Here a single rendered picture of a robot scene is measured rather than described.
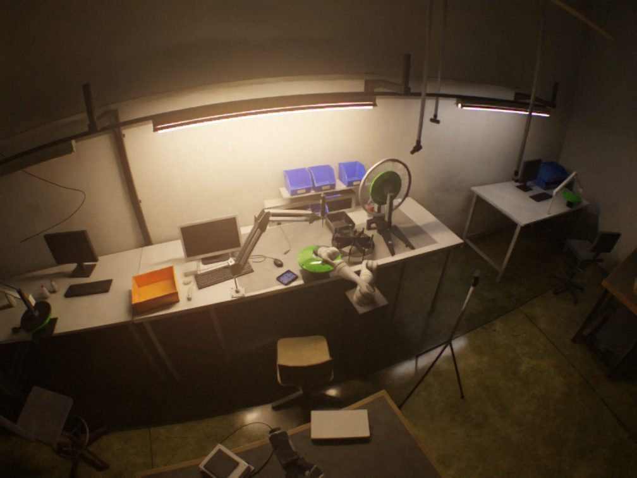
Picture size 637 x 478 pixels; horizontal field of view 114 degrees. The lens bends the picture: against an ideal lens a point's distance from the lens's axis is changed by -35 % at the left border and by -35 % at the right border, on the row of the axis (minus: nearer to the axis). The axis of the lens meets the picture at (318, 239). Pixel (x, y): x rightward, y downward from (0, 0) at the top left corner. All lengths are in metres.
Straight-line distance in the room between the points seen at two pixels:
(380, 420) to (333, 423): 0.23
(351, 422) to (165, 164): 2.31
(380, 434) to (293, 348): 0.99
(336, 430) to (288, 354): 0.87
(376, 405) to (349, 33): 2.69
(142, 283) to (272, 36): 2.16
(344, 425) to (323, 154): 2.24
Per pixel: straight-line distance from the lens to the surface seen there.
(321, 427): 1.61
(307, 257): 2.28
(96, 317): 2.60
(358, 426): 1.62
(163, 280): 2.61
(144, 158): 2.78
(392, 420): 1.68
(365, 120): 3.04
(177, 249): 2.91
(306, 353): 2.28
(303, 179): 2.97
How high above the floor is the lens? 2.50
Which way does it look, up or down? 35 degrees down
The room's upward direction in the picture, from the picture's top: straight up
